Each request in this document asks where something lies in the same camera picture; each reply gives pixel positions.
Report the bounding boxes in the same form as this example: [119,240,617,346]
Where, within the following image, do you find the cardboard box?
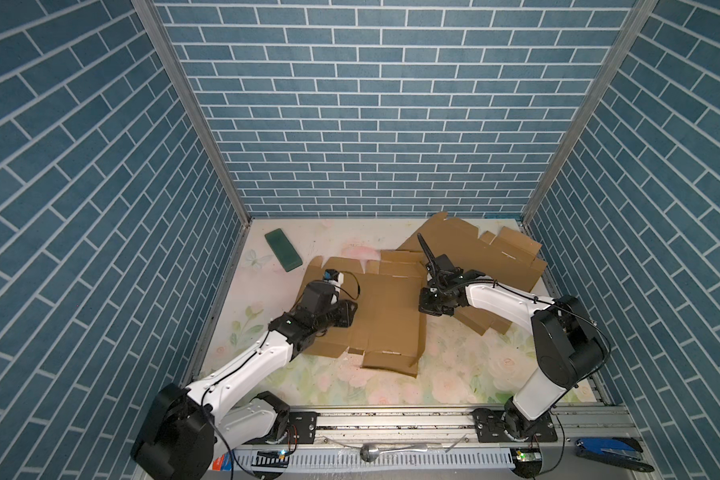
[399,212,551,334]
[302,250,427,377]

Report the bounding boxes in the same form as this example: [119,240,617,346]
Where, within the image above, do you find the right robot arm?
[417,234,612,442]

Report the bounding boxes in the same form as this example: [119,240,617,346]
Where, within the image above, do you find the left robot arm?
[131,269,358,479]

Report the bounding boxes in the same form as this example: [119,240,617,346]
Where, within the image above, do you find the green sponge block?
[264,228,303,272]

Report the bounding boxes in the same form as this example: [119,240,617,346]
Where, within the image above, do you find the metal spoon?
[323,441,469,464]

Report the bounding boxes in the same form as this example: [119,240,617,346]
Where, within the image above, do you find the white printed package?
[211,453,234,472]

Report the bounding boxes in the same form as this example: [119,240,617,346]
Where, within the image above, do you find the blue black pliers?
[575,437,655,473]

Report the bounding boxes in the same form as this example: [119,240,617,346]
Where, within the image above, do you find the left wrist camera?
[322,269,344,288]

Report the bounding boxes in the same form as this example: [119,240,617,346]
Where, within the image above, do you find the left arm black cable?
[191,268,362,480]

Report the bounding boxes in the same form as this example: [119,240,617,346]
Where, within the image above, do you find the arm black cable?
[443,269,613,478]
[191,268,362,480]

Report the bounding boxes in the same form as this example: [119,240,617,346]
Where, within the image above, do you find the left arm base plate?
[245,411,319,445]

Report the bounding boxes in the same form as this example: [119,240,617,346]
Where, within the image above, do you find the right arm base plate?
[471,408,558,443]

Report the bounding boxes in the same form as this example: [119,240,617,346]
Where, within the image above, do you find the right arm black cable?
[443,269,613,478]

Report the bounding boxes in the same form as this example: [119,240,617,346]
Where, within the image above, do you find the white slotted cable duct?
[235,448,515,474]

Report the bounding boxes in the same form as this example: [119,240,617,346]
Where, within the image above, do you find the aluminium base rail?
[131,404,661,480]

